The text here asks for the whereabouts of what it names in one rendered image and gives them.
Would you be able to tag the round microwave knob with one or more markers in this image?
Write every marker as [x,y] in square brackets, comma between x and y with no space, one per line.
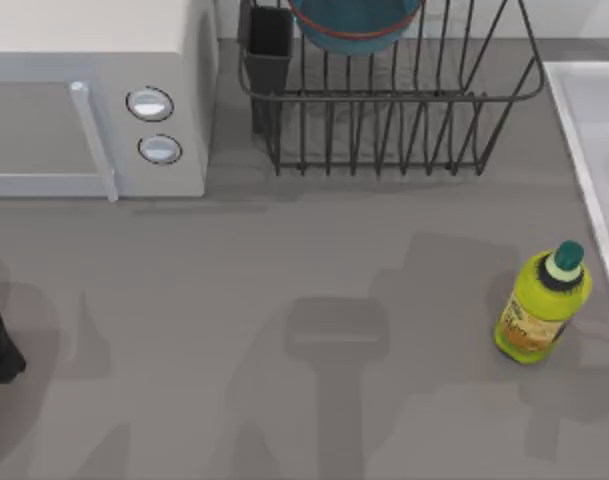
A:
[159,149]
[149,104]

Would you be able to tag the dark cutlery holder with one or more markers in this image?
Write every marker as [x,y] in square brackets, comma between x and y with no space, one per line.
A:
[268,45]

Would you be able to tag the teal bowl with red rim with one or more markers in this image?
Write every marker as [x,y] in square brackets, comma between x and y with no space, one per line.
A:
[354,30]

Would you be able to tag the yellow-green bottle with green cap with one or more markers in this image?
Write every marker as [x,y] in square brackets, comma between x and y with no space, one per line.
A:
[539,310]

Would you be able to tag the pale microwave oven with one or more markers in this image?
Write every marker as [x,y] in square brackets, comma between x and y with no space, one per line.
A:
[84,65]

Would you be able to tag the white sink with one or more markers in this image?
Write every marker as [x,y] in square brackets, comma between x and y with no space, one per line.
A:
[596,150]

